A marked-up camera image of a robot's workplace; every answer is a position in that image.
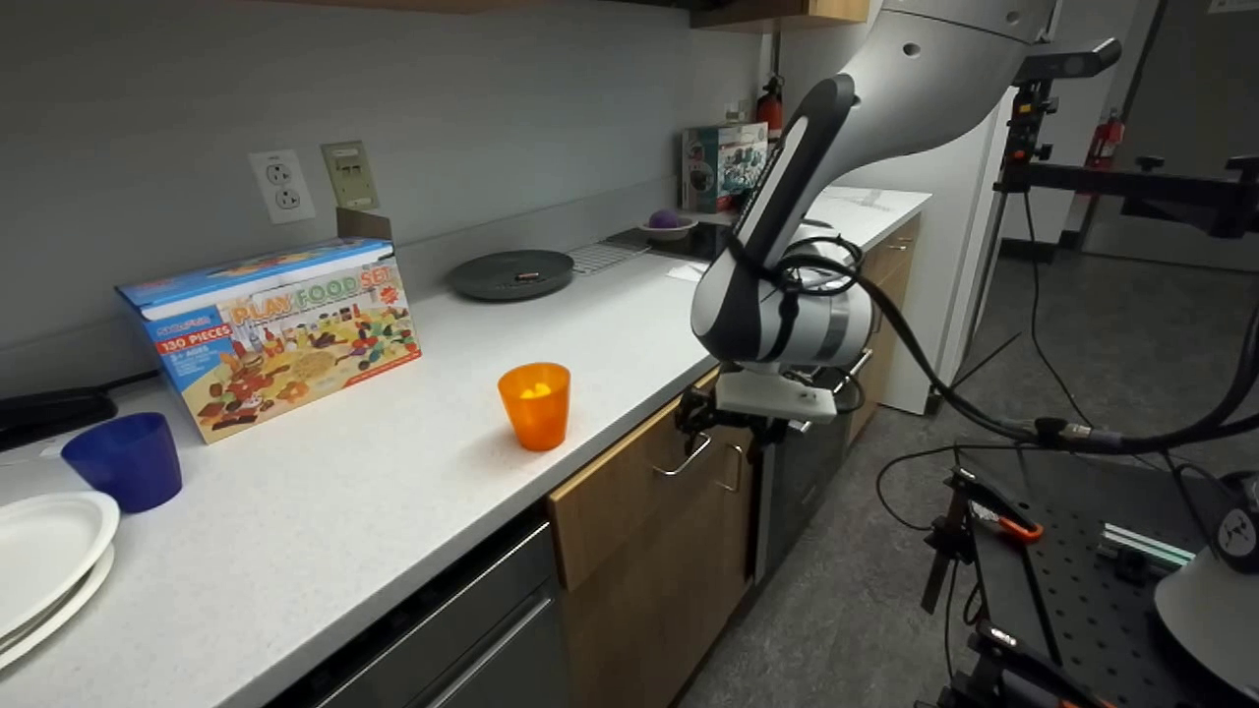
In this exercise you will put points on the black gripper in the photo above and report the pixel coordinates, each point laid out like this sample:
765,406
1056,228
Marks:
731,418

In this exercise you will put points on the wooden kitchen drawer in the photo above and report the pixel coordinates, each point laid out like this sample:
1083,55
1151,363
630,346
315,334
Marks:
630,503

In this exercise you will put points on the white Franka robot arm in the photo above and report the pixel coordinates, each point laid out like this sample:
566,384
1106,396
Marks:
788,198

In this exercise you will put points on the black undercounter appliance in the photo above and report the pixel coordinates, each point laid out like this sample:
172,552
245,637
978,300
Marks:
793,484

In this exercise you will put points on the orange plastic cup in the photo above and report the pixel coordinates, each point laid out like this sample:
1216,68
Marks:
537,410

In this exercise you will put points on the wooden cabinet door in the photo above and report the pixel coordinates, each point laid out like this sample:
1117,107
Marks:
654,616

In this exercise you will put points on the purple bowl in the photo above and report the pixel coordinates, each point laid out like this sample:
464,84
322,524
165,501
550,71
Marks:
671,221

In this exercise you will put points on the wooden end cabinet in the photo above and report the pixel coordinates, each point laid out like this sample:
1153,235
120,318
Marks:
891,300

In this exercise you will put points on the dark round tray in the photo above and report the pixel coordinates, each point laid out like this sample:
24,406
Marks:
513,277

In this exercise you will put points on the upright colourful box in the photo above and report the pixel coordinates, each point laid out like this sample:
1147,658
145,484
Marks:
713,162

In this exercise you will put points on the black tripod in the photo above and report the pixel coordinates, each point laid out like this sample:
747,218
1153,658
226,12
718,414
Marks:
965,552

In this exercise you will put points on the white fridge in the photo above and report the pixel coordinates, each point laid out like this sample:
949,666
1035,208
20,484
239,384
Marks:
957,277

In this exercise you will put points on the dark grey dishwasher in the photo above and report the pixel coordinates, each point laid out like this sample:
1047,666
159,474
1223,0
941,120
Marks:
448,629

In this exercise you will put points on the red fire extinguisher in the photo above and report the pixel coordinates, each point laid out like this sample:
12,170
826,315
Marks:
768,105
1106,141

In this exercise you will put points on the colourful toy food box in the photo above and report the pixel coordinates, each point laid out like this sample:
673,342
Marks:
288,338

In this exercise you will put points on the black perforated table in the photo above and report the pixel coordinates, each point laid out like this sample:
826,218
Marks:
1105,616

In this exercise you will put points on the green tube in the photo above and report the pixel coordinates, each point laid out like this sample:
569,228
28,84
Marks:
1147,543

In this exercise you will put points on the white round base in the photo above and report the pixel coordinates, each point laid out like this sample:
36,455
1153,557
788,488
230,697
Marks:
1215,621

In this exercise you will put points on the blue plastic cup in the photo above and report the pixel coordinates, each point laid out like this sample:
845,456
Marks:
127,460

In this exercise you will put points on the black flat object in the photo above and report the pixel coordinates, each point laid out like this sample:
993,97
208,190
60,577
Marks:
52,418

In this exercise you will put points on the white plate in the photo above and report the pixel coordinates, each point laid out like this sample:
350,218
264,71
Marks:
73,616
47,552

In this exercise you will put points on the wooden wall cabinet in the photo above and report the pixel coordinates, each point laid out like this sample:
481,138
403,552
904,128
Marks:
788,10

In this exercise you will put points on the beige wall plate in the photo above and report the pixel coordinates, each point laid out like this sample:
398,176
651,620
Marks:
350,176

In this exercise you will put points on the white wall outlet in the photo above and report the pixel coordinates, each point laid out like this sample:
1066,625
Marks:
285,187

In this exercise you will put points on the black camera stand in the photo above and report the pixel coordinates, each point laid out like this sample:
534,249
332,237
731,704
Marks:
1126,190

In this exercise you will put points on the black stereo camera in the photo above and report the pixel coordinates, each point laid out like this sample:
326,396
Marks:
1067,59

